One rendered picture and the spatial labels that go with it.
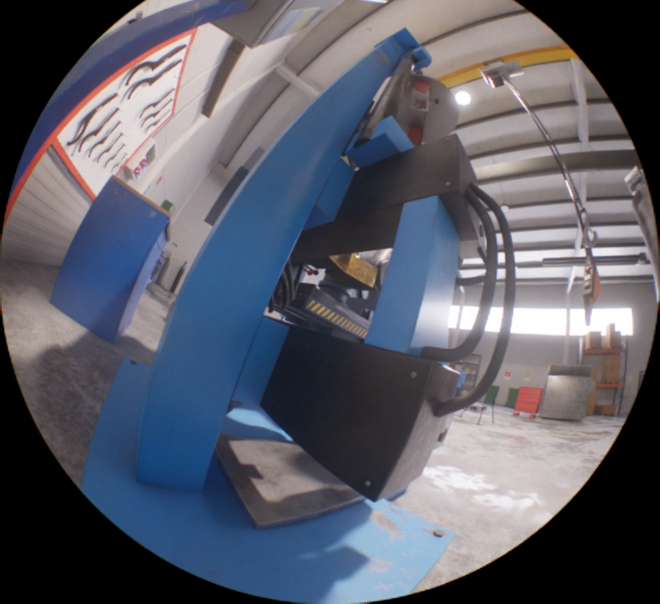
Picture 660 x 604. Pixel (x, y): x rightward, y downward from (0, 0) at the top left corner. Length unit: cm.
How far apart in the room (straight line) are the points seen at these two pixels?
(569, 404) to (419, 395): 813
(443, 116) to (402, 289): 156
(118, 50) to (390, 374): 61
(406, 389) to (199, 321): 34
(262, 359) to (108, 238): 138
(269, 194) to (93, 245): 139
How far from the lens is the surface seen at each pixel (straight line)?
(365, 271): 99
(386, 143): 60
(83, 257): 169
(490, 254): 39
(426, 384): 27
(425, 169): 49
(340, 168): 64
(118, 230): 163
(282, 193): 49
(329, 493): 77
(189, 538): 55
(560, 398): 830
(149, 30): 48
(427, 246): 35
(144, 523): 55
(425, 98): 142
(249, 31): 75
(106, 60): 44
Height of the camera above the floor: 58
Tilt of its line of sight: 18 degrees up
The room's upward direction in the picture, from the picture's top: 21 degrees clockwise
